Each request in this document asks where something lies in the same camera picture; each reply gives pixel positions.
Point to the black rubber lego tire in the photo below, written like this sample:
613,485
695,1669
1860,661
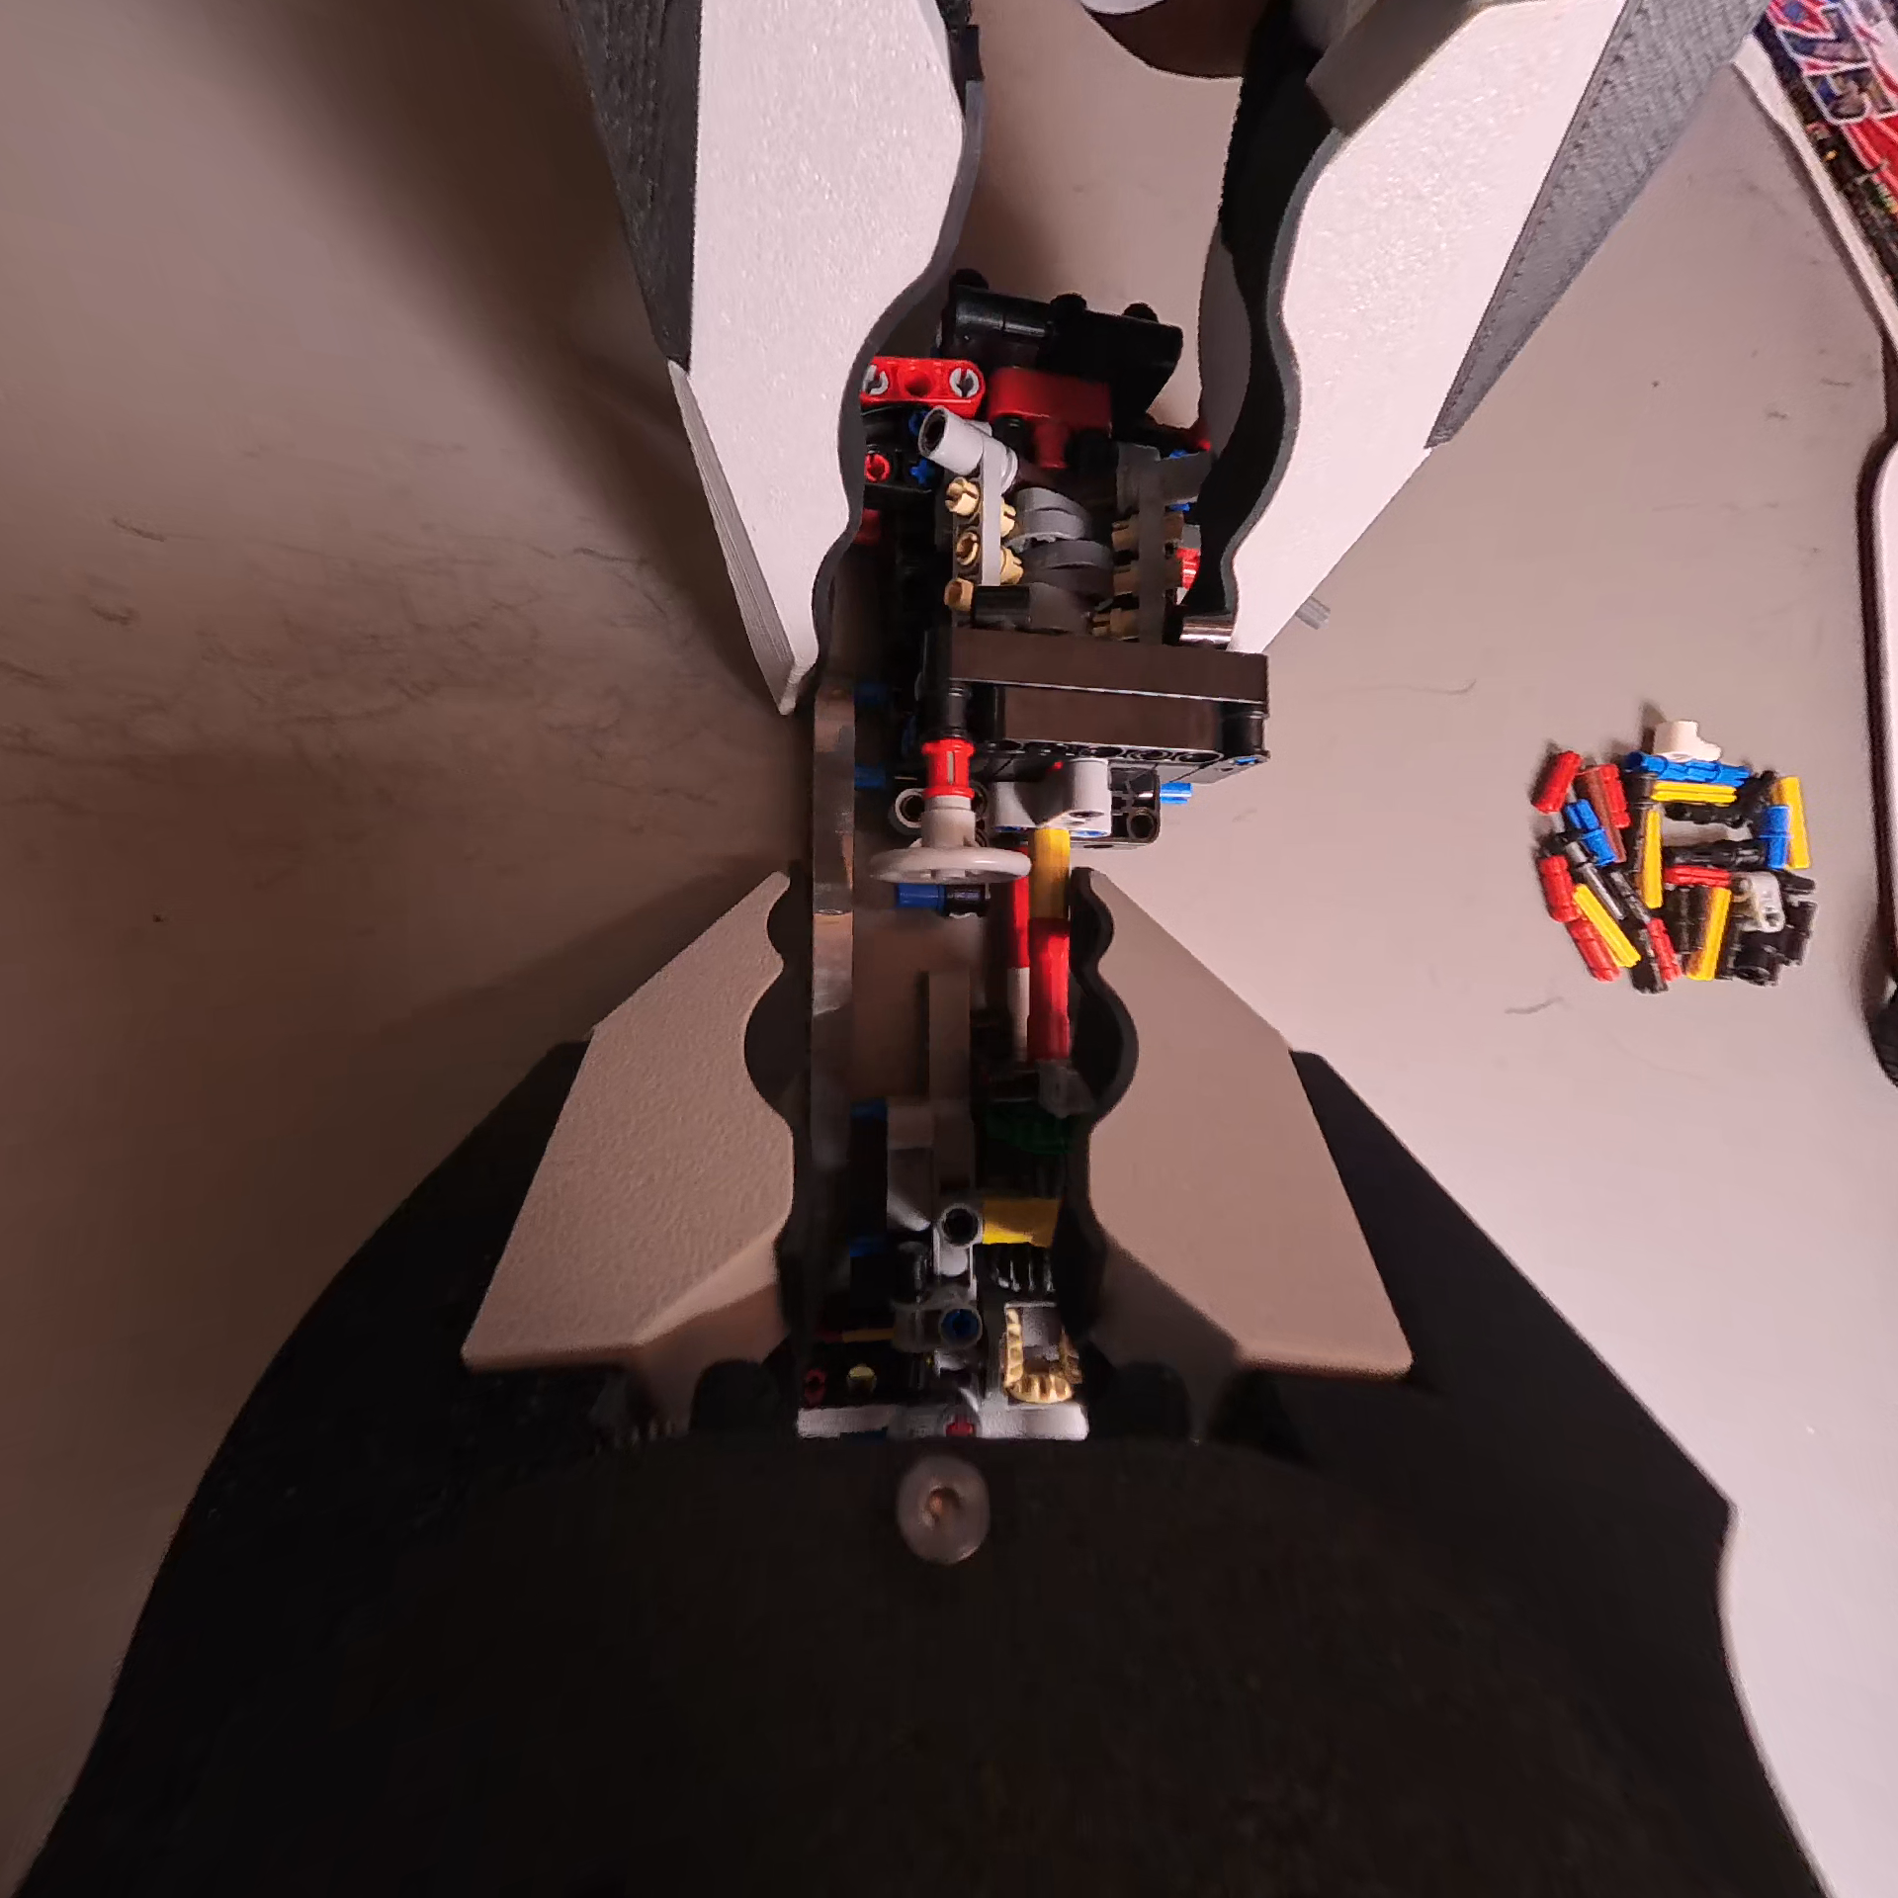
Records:
1888,1039

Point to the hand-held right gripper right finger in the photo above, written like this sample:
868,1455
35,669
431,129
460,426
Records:
1245,1200

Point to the lego technic car chassis model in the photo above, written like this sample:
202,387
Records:
1105,691

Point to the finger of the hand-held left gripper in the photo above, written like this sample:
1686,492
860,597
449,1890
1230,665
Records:
1425,251
800,223

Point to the pile of small lego pins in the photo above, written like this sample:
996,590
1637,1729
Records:
1675,860

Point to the lego instruction booklet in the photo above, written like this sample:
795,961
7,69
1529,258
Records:
1846,90

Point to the white plastic tray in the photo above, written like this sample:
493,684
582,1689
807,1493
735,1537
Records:
1889,667

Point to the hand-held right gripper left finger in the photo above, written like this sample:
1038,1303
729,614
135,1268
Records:
638,1187

